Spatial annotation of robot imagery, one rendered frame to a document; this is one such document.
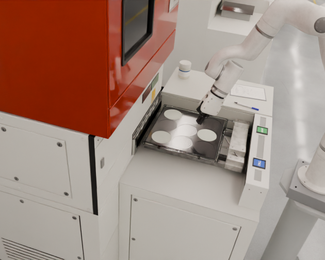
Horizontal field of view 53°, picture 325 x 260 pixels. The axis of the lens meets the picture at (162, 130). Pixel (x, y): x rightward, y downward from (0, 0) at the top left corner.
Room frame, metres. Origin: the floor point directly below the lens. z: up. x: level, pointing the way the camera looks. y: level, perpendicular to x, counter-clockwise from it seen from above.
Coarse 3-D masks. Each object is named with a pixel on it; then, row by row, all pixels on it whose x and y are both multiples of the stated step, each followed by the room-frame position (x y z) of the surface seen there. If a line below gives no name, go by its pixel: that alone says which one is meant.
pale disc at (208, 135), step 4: (200, 132) 1.36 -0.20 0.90; (204, 132) 1.36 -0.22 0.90; (208, 132) 1.37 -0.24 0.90; (212, 132) 1.37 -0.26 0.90; (200, 136) 1.32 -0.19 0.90; (204, 136) 1.33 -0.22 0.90; (208, 136) 1.33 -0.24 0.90; (212, 136) 1.33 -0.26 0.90; (216, 136) 1.34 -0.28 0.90; (208, 140) 1.30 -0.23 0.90; (212, 140) 1.30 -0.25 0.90
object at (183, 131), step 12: (168, 108) 1.55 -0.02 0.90; (168, 120) 1.44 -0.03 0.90; (180, 120) 1.45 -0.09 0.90; (192, 120) 1.46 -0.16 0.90; (204, 120) 1.47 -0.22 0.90; (216, 120) 1.48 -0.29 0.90; (168, 132) 1.33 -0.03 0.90; (180, 132) 1.34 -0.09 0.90; (192, 132) 1.35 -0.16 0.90; (216, 132) 1.37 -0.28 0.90; (168, 144) 1.23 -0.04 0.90; (180, 144) 1.24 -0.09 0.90; (192, 144) 1.25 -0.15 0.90; (204, 144) 1.26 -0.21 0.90; (216, 144) 1.27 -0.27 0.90; (204, 156) 1.17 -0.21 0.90
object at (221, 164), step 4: (144, 144) 1.29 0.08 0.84; (148, 148) 1.28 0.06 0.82; (152, 148) 1.28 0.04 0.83; (156, 148) 1.27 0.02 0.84; (164, 152) 1.26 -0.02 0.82; (168, 152) 1.26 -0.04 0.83; (172, 152) 1.25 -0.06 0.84; (180, 156) 1.24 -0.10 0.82; (184, 156) 1.24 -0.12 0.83; (188, 156) 1.23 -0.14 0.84; (196, 160) 1.22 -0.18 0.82; (200, 160) 1.22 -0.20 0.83; (204, 160) 1.21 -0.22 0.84; (220, 160) 1.21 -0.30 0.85; (208, 164) 1.21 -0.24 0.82; (212, 164) 1.20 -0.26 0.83; (216, 164) 1.20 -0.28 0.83; (220, 164) 1.20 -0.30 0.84; (224, 164) 1.19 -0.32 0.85
